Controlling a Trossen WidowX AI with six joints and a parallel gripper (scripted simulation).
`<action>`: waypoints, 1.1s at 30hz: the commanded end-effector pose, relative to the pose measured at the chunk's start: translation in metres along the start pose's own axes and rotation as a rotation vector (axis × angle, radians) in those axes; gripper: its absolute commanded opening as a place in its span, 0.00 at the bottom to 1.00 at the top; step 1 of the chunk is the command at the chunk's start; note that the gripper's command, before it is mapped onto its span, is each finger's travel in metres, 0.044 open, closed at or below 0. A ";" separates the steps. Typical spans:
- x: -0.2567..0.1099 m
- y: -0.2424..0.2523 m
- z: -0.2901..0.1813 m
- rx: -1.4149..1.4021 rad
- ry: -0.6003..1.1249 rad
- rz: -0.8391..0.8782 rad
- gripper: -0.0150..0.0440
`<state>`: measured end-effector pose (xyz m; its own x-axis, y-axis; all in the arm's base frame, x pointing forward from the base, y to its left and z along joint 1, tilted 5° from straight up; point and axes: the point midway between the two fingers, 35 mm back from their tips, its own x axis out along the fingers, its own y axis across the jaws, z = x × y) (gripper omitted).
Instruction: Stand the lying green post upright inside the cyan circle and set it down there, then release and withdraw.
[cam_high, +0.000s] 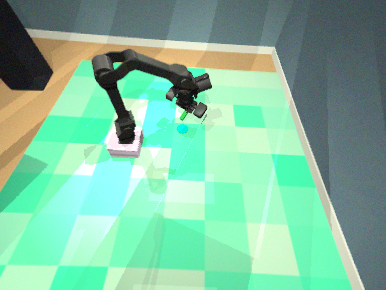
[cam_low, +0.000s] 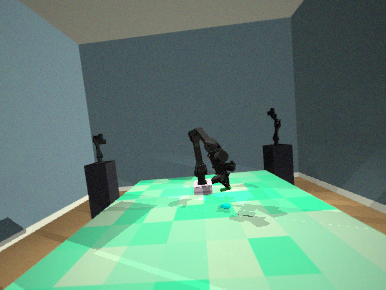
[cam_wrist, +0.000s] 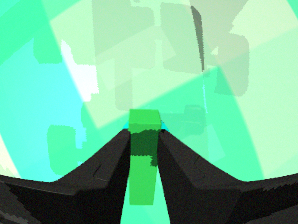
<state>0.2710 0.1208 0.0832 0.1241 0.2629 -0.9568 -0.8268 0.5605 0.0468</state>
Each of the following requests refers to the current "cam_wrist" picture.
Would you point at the green rectangular post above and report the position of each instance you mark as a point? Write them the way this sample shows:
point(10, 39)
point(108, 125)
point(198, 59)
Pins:
point(144, 125)

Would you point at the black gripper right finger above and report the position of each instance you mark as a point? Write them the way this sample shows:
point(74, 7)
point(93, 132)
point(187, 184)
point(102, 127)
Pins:
point(197, 192)

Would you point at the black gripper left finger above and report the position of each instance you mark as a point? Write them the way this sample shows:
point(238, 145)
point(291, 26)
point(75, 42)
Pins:
point(93, 193)

